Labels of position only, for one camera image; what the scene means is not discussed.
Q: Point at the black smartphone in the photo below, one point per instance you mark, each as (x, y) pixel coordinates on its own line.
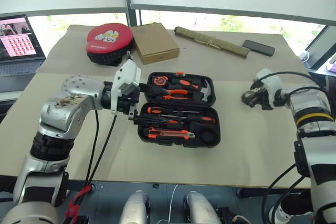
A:
(258, 47)

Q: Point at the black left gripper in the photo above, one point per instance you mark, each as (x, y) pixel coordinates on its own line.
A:
(130, 102)

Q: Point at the orange voltage tester pen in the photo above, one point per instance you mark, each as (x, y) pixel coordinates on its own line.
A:
(172, 121)

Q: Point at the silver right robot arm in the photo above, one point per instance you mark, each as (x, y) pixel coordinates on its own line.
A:
(309, 103)

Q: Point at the black table base bar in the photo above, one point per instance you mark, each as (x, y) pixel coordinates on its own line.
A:
(267, 192)

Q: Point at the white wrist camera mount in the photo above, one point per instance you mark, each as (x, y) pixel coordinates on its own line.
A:
(270, 82)
(128, 73)

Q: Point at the open laptop pink screen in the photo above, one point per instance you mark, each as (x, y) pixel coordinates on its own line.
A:
(18, 43)

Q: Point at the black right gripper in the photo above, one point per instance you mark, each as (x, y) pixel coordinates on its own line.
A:
(266, 100)

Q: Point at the black tool case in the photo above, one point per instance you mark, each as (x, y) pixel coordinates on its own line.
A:
(181, 129)

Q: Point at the black orange utility knife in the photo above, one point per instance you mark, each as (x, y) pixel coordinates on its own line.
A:
(170, 134)

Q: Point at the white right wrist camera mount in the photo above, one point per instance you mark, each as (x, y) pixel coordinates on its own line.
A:
(270, 82)

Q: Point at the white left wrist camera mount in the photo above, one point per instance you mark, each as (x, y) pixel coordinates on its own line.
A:
(128, 73)

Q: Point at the silver rounded leg shell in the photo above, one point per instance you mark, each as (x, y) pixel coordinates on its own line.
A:
(200, 208)
(135, 208)

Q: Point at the red round boxing pad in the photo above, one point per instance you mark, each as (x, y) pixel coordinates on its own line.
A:
(110, 37)

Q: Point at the brown cardboard box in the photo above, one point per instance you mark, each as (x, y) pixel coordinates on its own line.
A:
(155, 40)

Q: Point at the rolled bamboo mat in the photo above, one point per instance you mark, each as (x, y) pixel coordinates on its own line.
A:
(215, 41)

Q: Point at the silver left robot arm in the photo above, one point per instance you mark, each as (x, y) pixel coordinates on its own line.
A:
(65, 111)

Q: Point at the orange black tape measure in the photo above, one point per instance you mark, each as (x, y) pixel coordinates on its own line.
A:
(160, 80)

